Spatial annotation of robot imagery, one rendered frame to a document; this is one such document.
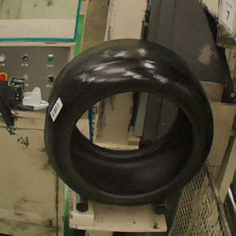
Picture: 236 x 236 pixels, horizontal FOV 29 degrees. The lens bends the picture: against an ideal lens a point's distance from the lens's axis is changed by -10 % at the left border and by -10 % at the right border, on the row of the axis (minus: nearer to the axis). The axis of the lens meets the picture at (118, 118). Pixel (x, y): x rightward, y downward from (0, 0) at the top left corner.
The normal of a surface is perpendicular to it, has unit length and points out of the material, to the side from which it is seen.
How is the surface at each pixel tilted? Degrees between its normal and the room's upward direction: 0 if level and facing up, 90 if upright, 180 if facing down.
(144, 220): 0
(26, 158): 90
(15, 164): 90
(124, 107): 90
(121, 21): 90
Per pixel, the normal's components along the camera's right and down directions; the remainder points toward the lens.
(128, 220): 0.11, -0.88
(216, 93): 0.07, 0.48
